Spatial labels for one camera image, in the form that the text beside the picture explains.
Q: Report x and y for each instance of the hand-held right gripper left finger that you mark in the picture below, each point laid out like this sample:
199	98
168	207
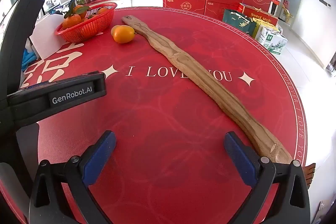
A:
101	150

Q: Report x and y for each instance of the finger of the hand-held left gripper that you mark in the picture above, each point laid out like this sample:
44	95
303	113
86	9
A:
99	85

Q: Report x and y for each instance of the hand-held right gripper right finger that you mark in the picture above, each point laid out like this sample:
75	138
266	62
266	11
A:
239	155

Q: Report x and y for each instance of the blue cloth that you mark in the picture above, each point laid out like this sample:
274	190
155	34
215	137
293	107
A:
29	58

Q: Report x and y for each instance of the orange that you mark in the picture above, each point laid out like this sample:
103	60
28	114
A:
123	33

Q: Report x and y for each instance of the red plastic basket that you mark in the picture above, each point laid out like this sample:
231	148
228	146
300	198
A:
86	29

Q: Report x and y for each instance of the pile of leafy tangerines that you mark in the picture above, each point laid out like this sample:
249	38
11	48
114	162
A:
72	21

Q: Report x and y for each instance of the white toilet paper roll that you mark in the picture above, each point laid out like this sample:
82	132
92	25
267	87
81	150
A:
46	37

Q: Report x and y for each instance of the wooden chair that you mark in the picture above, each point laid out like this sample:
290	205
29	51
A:
309	174

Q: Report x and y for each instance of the long wooden stick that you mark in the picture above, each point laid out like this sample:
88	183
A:
181	58

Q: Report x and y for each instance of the white green carton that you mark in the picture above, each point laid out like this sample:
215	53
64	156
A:
273	43

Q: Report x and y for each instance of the yellow green carton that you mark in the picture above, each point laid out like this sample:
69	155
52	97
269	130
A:
265	27

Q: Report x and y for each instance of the green gift bag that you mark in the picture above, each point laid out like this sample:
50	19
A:
236	20

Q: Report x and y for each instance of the yellow cardboard box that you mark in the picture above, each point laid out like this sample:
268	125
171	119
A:
286	15

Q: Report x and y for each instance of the dark wall switch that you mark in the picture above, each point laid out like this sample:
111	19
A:
325	2

